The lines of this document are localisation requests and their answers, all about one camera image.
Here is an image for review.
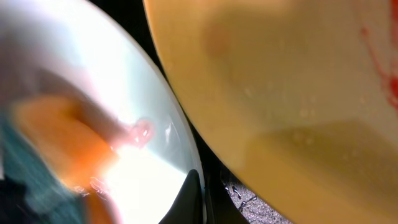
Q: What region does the black round tray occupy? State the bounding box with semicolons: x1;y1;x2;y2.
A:
90;0;293;224

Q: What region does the pale blue plate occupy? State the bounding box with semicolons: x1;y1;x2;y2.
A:
1;1;206;223

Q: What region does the green yellow sponge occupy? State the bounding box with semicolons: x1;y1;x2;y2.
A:
1;95;118;223

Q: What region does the yellow plate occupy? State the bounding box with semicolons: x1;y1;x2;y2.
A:
144;0;397;223

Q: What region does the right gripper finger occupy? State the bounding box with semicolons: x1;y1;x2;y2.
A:
159;169;203;224

